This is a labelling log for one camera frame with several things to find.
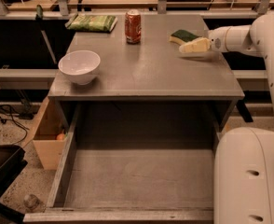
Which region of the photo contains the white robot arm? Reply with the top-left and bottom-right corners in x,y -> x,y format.
179,14 -> 274,224

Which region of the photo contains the black floor cable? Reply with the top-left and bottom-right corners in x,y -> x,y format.
0,81 -> 30,146

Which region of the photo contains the grey cabinet with top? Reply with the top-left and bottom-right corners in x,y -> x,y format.
48,14 -> 244,127

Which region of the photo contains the clear glass jar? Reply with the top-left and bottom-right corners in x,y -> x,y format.
23,194 -> 45,213

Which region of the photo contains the open grey top drawer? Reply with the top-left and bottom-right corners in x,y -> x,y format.
24,102 -> 215,224

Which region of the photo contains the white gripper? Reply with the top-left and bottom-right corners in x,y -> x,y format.
179,28 -> 227,53

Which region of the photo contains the green handled tool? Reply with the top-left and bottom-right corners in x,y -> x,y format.
35,5 -> 57,64

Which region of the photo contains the white bowl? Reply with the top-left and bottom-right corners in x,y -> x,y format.
58,50 -> 101,85

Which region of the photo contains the small orange ball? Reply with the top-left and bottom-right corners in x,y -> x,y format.
56,133 -> 65,141

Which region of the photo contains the wooden box on floor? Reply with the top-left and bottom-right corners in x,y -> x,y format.
33,98 -> 65,170

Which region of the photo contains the green chip bag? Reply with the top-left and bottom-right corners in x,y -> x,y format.
65,14 -> 117,33

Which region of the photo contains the orange soda can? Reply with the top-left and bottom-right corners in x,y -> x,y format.
125,9 -> 141,44

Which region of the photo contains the green and yellow sponge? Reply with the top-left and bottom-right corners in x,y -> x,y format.
169,30 -> 198,45

